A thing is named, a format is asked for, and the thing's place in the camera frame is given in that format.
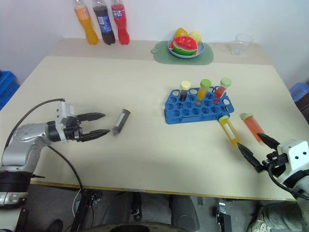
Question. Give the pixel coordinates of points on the cola bottle, blue label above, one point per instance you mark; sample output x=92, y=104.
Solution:
x=105, y=24

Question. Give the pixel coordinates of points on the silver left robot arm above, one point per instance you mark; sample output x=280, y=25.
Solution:
x=23, y=135

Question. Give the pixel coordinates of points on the orange soda bottle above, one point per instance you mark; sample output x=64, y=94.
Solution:
x=88, y=26

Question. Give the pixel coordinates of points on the red-orange liquid tube, green cap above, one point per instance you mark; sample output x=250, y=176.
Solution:
x=253, y=126

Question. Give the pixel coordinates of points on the orange liquid tube, green cap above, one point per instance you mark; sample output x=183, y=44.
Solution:
x=203, y=90

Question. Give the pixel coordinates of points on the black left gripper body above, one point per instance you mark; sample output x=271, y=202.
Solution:
x=72, y=133

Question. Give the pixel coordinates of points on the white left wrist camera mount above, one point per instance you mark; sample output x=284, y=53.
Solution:
x=64, y=111

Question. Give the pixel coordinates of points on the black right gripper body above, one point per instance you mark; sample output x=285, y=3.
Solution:
x=275, y=163

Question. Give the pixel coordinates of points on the toy watermelon slice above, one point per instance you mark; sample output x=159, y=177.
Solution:
x=184, y=46

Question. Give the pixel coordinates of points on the grey knit shoe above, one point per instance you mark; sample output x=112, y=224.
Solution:
x=275, y=217

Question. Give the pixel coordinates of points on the red soda bottle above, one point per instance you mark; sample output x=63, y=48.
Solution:
x=121, y=24

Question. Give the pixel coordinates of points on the blue test tube rack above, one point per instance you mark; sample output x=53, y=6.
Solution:
x=193, y=113

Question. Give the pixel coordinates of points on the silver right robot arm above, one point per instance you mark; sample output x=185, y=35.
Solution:
x=304, y=192

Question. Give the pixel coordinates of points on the black metal stand frame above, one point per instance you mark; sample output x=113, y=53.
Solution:
x=83, y=207

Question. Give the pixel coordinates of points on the black box device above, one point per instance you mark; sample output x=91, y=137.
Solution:
x=224, y=217

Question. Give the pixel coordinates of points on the blue plastic crate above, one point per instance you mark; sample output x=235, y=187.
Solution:
x=7, y=88

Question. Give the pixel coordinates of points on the yellow toy pear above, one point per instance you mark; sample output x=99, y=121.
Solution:
x=181, y=32

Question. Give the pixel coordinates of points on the clear plastic cup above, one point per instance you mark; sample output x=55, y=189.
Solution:
x=240, y=46

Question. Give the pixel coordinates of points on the green silicone mat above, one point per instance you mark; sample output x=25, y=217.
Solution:
x=207, y=56

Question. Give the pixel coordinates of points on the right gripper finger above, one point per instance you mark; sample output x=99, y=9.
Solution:
x=270, y=142
x=251, y=157

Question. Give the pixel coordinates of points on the blue plastic stool stack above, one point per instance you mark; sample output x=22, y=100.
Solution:
x=300, y=91

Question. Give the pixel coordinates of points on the yellow-orange liquid tube, green cap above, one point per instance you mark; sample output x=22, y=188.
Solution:
x=230, y=131

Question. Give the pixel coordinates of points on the pale yellow toy fruit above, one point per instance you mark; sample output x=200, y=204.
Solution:
x=195, y=36

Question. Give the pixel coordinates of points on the grey rounded shape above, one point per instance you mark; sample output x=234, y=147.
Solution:
x=183, y=212

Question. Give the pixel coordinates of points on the dark liquid tube, yellow cap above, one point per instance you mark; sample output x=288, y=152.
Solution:
x=184, y=90

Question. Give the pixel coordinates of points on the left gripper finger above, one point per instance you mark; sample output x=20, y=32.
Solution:
x=95, y=134
x=93, y=116

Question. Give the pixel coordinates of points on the red liquid tube, green cap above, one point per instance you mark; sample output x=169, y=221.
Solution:
x=222, y=89

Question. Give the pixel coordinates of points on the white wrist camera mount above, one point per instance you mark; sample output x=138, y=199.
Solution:
x=64, y=111
x=295, y=151

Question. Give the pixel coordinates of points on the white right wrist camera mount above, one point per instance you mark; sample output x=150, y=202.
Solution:
x=295, y=151

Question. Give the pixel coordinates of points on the light blue plate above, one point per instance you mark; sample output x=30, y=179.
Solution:
x=201, y=49

